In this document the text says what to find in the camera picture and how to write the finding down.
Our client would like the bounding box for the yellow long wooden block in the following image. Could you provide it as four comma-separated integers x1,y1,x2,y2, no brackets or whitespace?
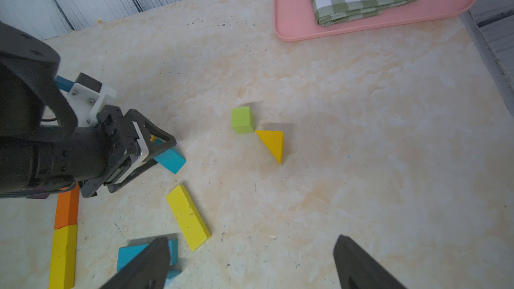
48,225,78,289

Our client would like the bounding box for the light blue triangle block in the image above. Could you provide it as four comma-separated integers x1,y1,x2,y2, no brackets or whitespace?
164,270,181,287

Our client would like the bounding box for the orange long wooden block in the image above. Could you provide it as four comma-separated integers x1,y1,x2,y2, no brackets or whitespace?
54,184,80,230

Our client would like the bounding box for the pink tray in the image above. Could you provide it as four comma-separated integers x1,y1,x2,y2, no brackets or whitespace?
273,0,479,43

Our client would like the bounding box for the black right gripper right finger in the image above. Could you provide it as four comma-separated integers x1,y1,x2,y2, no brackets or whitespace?
333,235,406,289

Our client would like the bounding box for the purple rectangular wooden block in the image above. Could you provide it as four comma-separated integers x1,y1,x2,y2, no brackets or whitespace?
27,193,50,199

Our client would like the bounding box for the teal long wooden block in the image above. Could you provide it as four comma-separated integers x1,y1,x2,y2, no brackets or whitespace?
116,239,178,272

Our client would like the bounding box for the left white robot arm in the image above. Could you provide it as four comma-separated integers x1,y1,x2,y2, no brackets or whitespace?
1,24,176,198

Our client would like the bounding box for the lime green long block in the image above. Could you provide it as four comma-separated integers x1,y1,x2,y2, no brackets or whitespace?
166,185,211,252

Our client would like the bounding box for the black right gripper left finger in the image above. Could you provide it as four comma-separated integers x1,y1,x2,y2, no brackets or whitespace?
101,237,171,289

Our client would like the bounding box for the green small cube block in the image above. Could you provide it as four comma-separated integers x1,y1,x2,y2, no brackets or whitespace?
232,106,255,135

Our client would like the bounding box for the teal triangle wooden block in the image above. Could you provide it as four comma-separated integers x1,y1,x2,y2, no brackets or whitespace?
154,149,186,174

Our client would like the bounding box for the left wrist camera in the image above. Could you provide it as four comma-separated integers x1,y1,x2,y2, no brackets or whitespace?
55,73,116,127

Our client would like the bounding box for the yellow triangle wooden block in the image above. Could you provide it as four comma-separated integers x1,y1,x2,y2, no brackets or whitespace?
256,130,285,165

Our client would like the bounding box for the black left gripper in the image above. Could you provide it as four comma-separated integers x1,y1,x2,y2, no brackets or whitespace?
24,105,177,198

